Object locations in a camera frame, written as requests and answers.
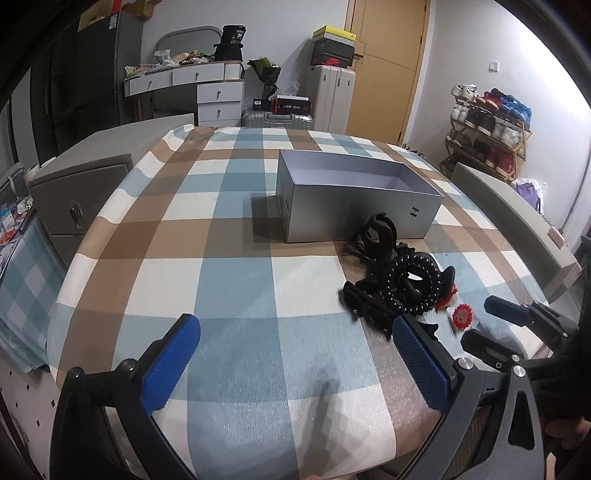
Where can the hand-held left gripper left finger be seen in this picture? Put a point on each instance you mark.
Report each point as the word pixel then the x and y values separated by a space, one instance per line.
pixel 171 364

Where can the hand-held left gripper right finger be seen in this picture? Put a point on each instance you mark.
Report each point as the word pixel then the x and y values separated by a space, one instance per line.
pixel 422 369

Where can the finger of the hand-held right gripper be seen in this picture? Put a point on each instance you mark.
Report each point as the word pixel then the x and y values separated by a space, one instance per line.
pixel 505 308
pixel 489 348

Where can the round red rimmed pin badge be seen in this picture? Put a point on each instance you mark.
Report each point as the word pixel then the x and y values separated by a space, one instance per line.
pixel 461 317

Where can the small red hair ornament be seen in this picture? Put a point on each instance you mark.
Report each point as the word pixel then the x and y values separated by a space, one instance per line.
pixel 446 299

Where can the black long hair clip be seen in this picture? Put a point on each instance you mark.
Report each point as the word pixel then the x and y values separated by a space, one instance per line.
pixel 369 302

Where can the black claw hair clip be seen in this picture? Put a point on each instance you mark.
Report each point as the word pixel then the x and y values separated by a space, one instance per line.
pixel 378 230

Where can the grey cardboard box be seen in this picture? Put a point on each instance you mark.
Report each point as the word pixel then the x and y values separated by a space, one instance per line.
pixel 355 203

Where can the checked tablecloth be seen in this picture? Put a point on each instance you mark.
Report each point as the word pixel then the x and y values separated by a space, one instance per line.
pixel 231 286

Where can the purple bag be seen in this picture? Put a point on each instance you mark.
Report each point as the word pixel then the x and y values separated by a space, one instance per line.
pixel 528 194

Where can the checked cloth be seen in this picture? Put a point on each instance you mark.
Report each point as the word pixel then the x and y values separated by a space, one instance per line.
pixel 27 295

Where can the wooden shoe rack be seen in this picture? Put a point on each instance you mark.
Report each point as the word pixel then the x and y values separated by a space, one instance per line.
pixel 485 147

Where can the grey padded cabinet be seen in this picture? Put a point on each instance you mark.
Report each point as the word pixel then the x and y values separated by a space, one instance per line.
pixel 78 203

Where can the rows of shoes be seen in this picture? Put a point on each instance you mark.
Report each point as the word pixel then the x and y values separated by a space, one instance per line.
pixel 489 115

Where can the side table clutter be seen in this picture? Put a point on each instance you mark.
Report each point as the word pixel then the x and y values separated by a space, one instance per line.
pixel 14 217

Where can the silver suitcase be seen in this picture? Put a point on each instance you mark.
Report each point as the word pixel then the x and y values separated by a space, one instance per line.
pixel 277 121

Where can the wooden door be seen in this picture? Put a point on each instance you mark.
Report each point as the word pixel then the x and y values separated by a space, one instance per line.
pixel 388 64

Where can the beige large suitcase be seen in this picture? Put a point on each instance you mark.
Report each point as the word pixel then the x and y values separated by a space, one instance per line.
pixel 331 99

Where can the white vanity desk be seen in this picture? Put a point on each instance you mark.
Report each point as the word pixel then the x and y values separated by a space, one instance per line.
pixel 207 87

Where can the red and black shoe box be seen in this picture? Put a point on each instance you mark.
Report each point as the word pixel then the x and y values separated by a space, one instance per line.
pixel 334 60

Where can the dark grey refrigerator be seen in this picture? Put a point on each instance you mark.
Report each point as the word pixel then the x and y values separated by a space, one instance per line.
pixel 108 69

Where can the black wrapped bouquet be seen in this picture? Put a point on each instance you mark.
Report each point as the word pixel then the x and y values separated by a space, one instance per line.
pixel 267 76

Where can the desk clutter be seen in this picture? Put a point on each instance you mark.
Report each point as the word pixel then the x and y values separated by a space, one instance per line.
pixel 175 60

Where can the yellow shoe box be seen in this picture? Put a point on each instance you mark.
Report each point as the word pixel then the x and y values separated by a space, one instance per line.
pixel 333 33

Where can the oval vanity mirror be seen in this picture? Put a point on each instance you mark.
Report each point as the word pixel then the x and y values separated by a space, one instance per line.
pixel 184 39

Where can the black bag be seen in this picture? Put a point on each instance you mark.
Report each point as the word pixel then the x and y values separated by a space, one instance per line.
pixel 229 44

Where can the cardboard boxes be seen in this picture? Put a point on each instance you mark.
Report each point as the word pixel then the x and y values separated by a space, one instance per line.
pixel 115 14

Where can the white light switch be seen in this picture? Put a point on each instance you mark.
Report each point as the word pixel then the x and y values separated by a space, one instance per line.
pixel 494 66

